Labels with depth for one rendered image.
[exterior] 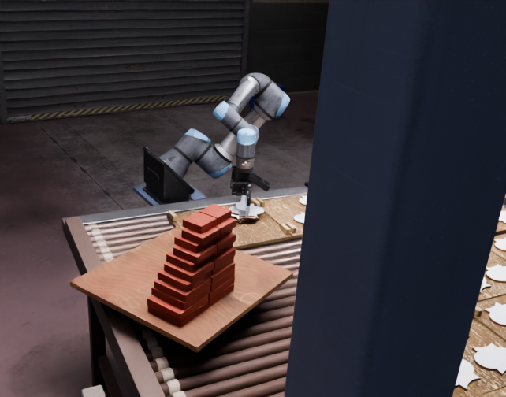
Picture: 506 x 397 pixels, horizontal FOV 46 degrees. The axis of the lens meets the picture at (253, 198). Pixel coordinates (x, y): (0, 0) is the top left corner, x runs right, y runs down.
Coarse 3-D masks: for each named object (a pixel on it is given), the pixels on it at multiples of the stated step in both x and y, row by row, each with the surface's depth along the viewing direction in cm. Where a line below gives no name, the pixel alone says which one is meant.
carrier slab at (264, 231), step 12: (168, 216) 250; (180, 216) 251; (264, 216) 256; (240, 228) 244; (252, 228) 244; (264, 228) 245; (276, 228) 246; (240, 240) 234; (252, 240) 235; (264, 240) 236; (276, 240) 238
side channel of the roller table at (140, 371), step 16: (80, 224) 234; (80, 240) 223; (80, 256) 213; (96, 256) 213; (80, 272) 217; (96, 304) 194; (112, 320) 179; (128, 320) 180; (112, 336) 176; (128, 336) 173; (112, 352) 179; (128, 352) 166; (128, 368) 160; (144, 368) 161; (128, 384) 163; (144, 384) 155
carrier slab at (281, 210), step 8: (264, 200) 271; (272, 200) 272; (280, 200) 272; (288, 200) 273; (296, 200) 274; (264, 208) 263; (272, 208) 264; (280, 208) 265; (288, 208) 265; (296, 208) 266; (304, 208) 266; (272, 216) 257; (280, 216) 257; (288, 216) 258; (280, 224) 250; (296, 224) 250; (296, 232) 244
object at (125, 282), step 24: (168, 240) 209; (120, 264) 192; (144, 264) 193; (240, 264) 197; (264, 264) 198; (96, 288) 178; (120, 288) 179; (144, 288) 180; (240, 288) 183; (264, 288) 184; (120, 312) 171; (144, 312) 169; (216, 312) 171; (240, 312) 172; (168, 336) 162; (192, 336) 160; (216, 336) 163
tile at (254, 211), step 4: (252, 204) 256; (232, 208) 251; (252, 208) 253; (256, 208) 253; (260, 208) 253; (232, 212) 248; (236, 212) 248; (240, 212) 248; (244, 212) 249; (252, 212) 249; (256, 212) 249; (260, 212) 250; (240, 216) 245; (244, 216) 246; (248, 216) 246; (252, 216) 246; (256, 216) 246
